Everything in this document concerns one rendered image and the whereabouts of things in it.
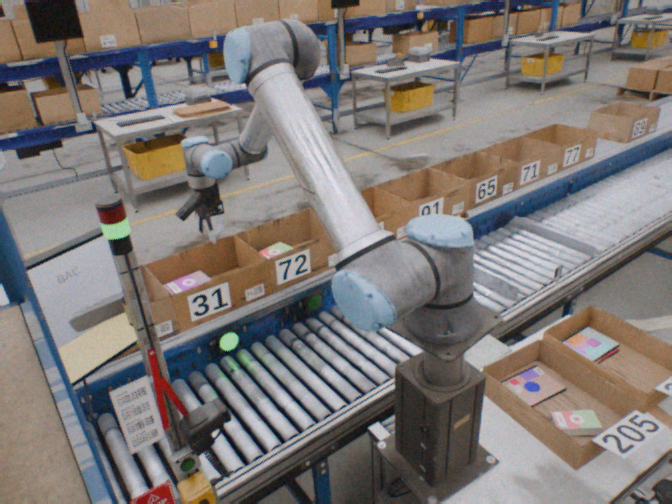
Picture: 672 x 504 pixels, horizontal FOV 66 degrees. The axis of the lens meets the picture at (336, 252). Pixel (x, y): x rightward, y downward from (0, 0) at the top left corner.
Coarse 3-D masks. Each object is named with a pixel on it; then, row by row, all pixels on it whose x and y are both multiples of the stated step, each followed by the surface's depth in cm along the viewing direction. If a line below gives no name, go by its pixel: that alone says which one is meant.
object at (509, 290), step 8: (480, 272) 234; (488, 272) 231; (480, 280) 236; (488, 280) 232; (496, 280) 228; (504, 280) 224; (496, 288) 229; (504, 288) 226; (512, 288) 222; (512, 296) 223
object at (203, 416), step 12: (204, 408) 130; (216, 408) 130; (180, 420) 128; (192, 420) 127; (204, 420) 127; (216, 420) 128; (228, 420) 131; (192, 432) 125; (204, 432) 127; (192, 444) 127; (204, 444) 131
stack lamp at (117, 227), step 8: (120, 208) 101; (104, 216) 100; (112, 216) 101; (120, 216) 102; (104, 224) 101; (112, 224) 101; (120, 224) 102; (128, 224) 105; (104, 232) 103; (112, 232) 102; (120, 232) 103; (128, 232) 104
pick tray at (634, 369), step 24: (600, 312) 197; (552, 336) 184; (624, 336) 191; (648, 336) 183; (576, 360) 177; (624, 360) 184; (648, 360) 184; (624, 384) 164; (648, 384) 173; (648, 408) 164
